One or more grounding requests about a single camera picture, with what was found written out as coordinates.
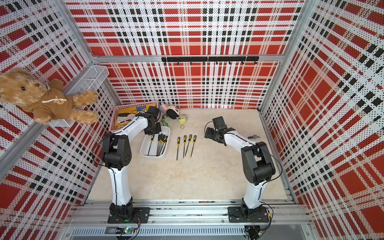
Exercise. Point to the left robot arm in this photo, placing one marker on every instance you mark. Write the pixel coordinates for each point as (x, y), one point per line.
(117, 154)

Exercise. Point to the yellow black file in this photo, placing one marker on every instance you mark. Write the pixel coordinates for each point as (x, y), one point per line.
(151, 141)
(184, 148)
(178, 145)
(194, 142)
(188, 144)

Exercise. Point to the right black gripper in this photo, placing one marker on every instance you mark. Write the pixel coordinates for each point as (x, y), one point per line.
(208, 134)

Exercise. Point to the white plastic storage box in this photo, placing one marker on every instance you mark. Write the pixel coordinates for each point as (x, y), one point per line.
(159, 146)

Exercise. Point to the green carabiner clip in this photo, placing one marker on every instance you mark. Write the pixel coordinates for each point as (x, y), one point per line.
(163, 121)

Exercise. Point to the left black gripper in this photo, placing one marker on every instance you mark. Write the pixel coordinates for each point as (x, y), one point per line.
(158, 130)

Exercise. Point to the yellow round keychain toy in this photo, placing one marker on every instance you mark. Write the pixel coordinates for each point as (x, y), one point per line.
(182, 120)

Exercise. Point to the brown teddy bear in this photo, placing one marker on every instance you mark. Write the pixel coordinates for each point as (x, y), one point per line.
(19, 87)

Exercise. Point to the small dark metal part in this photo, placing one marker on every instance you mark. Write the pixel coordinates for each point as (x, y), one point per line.
(253, 137)

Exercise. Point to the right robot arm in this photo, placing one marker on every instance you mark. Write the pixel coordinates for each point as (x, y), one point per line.
(257, 162)

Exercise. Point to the pink plastic basket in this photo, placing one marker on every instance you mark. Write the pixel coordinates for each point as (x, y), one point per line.
(112, 123)

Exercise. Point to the pink black plush toy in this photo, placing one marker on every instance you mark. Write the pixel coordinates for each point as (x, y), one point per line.
(170, 110)

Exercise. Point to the yellow printed folded cloth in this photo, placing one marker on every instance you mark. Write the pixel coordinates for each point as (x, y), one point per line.
(127, 114)

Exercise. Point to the green circuit board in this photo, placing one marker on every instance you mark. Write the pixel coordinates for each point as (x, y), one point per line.
(125, 231)

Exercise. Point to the aluminium mounting rail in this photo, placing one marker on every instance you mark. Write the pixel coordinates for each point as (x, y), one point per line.
(195, 219)

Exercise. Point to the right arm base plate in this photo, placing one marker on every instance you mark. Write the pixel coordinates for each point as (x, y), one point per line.
(244, 215)

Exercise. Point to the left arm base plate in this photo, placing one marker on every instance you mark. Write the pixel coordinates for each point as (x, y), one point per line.
(129, 216)

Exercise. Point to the black wall hook rail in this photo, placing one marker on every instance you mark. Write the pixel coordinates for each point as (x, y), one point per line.
(209, 59)

